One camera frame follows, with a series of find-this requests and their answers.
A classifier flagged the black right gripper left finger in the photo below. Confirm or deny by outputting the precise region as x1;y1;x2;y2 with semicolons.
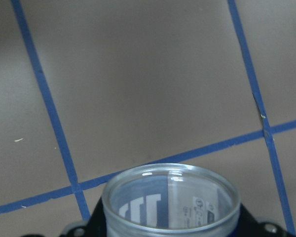
85;198;106;237

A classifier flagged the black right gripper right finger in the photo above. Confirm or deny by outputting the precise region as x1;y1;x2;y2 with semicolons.
233;204;258;237

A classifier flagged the clear tennis ball can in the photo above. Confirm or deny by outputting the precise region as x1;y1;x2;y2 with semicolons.
102;163;241;237

